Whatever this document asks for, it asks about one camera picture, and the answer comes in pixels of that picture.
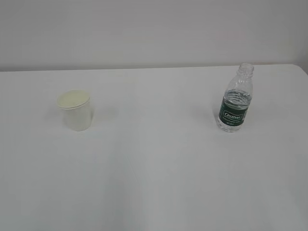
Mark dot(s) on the clear green-label water bottle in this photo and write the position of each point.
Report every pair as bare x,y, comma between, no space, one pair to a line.
236,99

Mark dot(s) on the white paper cup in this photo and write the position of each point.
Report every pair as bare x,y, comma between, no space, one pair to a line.
76,109

